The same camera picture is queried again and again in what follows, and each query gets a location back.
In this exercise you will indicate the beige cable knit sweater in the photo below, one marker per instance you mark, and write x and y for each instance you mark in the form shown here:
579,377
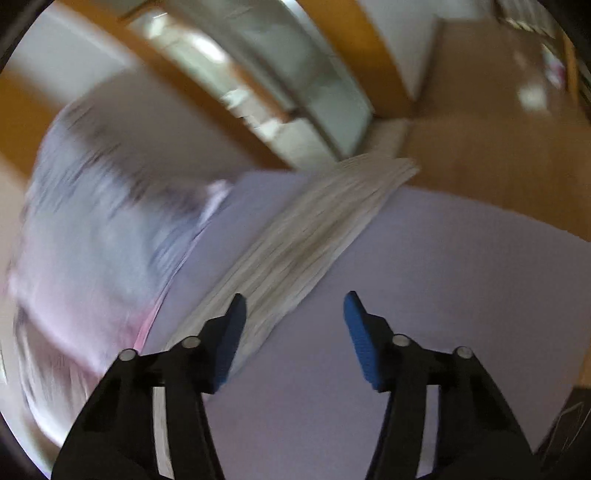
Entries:
299,247

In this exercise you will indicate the lavender bed sheet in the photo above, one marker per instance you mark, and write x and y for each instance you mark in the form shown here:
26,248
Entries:
445,271

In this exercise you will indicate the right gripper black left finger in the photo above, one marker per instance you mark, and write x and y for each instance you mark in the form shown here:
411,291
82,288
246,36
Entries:
113,435

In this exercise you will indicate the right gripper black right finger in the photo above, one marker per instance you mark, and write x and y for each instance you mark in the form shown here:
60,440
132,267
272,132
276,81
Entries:
478,435

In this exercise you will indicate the pink floral pillow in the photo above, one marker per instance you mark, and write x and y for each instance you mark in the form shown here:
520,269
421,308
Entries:
102,238

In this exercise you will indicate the wooden framed window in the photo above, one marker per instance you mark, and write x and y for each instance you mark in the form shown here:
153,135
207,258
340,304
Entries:
298,84

